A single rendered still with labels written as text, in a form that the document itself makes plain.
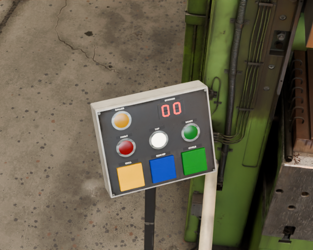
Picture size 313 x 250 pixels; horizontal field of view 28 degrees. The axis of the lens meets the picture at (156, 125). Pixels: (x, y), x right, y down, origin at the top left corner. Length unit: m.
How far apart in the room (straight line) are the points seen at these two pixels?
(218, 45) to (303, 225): 0.78
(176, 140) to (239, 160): 0.56
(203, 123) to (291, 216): 0.60
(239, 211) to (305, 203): 0.49
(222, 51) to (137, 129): 0.38
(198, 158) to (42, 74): 1.85
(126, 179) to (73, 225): 1.14
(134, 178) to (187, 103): 0.27
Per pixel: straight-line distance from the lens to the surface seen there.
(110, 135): 1.79
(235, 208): 2.63
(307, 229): 2.37
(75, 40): 3.78
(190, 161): 1.88
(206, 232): 2.19
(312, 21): 1.70
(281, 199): 2.21
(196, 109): 1.84
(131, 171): 1.84
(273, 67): 2.01
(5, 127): 3.36
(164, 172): 1.87
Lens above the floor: 2.52
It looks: 50 degrees down
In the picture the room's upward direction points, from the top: 2 degrees clockwise
